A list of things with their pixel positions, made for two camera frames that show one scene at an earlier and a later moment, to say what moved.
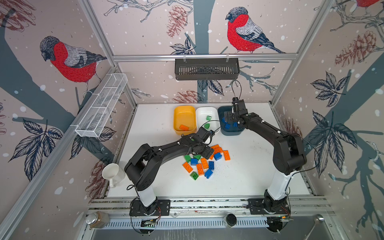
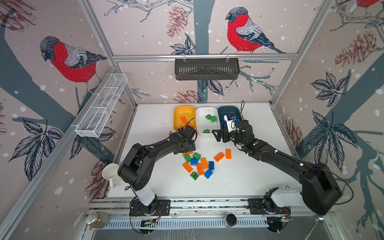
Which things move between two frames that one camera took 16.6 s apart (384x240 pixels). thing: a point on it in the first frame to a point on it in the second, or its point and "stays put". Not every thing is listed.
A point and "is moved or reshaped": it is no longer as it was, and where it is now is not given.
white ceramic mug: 112,172 stays put
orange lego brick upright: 200,169 stays put
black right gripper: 229,116 to 218,136
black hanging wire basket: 206,69 stays put
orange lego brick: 217,149 to 219,157
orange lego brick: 183,127 is moved or reshaped
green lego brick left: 187,158 stays put
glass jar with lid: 97,220 stays put
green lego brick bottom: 194,175 stays put
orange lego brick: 188,167 stays put
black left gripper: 208,152 to 192,146
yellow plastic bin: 184,119 stays put
